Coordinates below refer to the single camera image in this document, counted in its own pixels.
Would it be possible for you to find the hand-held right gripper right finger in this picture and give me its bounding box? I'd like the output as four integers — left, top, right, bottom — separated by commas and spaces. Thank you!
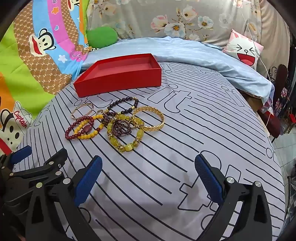
195, 154, 272, 241

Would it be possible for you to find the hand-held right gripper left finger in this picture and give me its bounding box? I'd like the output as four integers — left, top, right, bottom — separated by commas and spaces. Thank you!
25, 155, 103, 241

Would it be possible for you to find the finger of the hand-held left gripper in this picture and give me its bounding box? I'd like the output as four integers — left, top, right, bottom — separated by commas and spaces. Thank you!
9, 148, 68, 189
0, 145, 33, 173

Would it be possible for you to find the orange bead bracelet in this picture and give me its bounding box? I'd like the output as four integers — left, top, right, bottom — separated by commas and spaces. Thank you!
73, 114, 104, 140

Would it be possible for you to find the dark red bead bracelet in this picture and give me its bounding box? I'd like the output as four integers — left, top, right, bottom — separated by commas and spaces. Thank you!
65, 115, 95, 141

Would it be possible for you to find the rose gold bangle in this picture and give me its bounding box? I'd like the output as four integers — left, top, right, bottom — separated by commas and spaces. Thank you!
71, 102, 95, 120

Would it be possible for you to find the small garnet bead bracelet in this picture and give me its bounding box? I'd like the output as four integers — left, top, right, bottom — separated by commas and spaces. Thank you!
101, 115, 132, 138

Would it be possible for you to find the yellow stone bracelet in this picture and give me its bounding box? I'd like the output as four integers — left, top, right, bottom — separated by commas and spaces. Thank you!
106, 113, 145, 153

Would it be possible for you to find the gold chain bangle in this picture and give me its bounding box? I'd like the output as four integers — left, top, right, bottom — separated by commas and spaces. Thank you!
132, 106, 164, 131

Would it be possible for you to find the dark purple bead bracelet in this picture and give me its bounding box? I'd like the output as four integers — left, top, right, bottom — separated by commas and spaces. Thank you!
103, 96, 139, 118

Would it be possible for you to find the red cardboard box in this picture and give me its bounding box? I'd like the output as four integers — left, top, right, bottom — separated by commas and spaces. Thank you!
73, 53, 162, 98

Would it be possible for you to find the grey striped bedsheet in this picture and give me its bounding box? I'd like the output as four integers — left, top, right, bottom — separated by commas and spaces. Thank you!
14, 61, 287, 241

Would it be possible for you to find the cartoon monkey blanket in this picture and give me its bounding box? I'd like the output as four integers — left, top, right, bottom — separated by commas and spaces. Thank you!
0, 0, 93, 156

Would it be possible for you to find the light blue quilt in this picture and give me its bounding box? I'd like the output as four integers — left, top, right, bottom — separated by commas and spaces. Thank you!
81, 37, 275, 105

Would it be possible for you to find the dark metal chair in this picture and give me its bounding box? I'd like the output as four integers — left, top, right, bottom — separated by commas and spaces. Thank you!
268, 64, 289, 137

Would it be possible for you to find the pink cartoon face cushion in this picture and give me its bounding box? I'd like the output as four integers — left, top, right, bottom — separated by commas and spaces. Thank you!
222, 29, 264, 70

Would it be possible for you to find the green pillow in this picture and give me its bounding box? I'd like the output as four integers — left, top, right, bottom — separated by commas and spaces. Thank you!
86, 27, 118, 49

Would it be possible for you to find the beige cloth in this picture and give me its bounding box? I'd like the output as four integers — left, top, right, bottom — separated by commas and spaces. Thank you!
254, 0, 290, 77

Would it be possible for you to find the grey floral quilt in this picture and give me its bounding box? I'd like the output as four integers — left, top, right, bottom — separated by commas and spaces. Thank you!
87, 0, 263, 47

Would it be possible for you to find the white cable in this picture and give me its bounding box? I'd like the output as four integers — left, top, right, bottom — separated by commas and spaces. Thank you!
233, 0, 272, 130

